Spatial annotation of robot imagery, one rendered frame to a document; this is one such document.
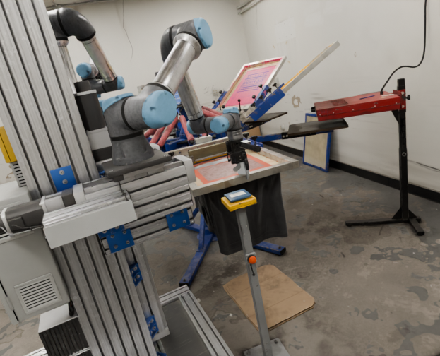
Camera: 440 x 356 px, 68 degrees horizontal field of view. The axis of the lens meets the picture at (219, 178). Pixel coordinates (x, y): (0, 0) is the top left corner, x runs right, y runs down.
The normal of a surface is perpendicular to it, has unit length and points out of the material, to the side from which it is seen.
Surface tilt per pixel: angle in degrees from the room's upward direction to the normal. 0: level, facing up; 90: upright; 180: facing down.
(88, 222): 90
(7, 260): 90
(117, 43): 90
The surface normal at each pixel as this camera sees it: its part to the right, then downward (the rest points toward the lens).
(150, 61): 0.28, 0.23
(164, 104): 0.81, 0.09
